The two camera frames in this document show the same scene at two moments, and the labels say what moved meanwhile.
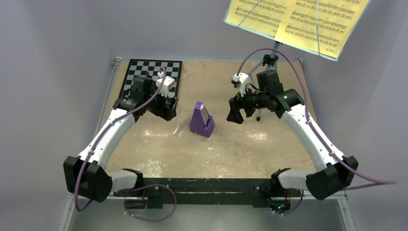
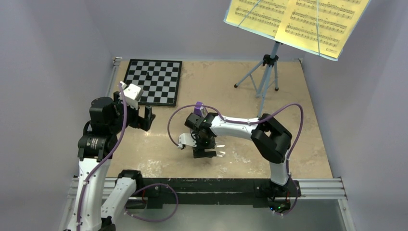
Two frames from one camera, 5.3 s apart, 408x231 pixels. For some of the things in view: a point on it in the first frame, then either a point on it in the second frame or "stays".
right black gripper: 236,103 -> 199,151
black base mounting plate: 207,193 stays
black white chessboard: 150,69 stays
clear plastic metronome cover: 183,120 -> 220,148
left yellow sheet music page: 261,16 stays
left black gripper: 165,113 -> 140,122
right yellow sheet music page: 321,26 stays
